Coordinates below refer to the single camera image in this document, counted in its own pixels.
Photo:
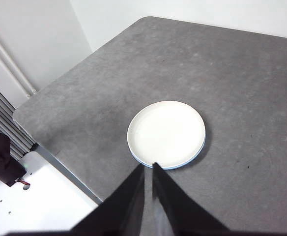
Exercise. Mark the white wall pipe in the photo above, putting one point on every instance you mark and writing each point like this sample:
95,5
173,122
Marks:
12,66

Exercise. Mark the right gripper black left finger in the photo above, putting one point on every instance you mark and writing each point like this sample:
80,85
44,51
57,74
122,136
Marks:
123,206

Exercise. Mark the grey ribbed radiator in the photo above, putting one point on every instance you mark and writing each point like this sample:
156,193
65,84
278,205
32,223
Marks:
1,110

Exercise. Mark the white round plate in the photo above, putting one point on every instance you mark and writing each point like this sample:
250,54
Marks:
165,132

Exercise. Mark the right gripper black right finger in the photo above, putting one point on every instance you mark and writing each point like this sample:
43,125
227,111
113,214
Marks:
180,211

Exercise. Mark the blue round plate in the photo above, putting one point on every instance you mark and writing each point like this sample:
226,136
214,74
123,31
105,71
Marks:
173,169

